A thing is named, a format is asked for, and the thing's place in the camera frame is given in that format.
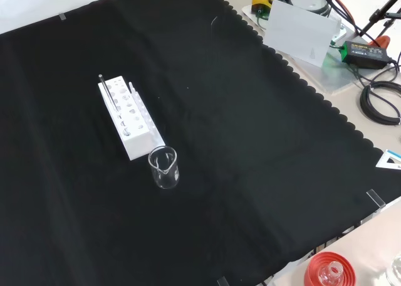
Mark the clear base plate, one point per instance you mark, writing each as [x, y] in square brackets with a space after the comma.
[336, 77]

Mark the clear glass rod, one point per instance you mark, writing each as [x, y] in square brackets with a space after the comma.
[108, 93]

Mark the black power adapter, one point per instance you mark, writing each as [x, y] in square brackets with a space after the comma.
[365, 55]

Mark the clear glass vessel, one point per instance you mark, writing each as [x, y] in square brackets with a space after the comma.
[395, 272]

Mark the black tripod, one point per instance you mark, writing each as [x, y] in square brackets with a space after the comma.
[380, 11]

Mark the white test tube rack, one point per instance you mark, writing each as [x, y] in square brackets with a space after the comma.
[135, 141]

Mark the clear triangle ruler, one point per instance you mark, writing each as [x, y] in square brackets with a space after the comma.
[385, 163]

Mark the clear glass beaker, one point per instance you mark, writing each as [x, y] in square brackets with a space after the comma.
[164, 176]

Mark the black bench cloth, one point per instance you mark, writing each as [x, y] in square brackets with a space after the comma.
[238, 160]

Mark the orange clamp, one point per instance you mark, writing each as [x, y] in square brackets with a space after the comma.
[383, 41]

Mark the grey tape piece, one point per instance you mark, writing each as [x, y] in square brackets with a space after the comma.
[62, 16]

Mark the pale white board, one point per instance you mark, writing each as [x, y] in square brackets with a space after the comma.
[297, 32]

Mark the small clear glass flask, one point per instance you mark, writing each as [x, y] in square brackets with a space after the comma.
[330, 275]

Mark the clear acrylic cloth clamp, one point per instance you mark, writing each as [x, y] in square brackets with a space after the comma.
[376, 199]
[221, 281]

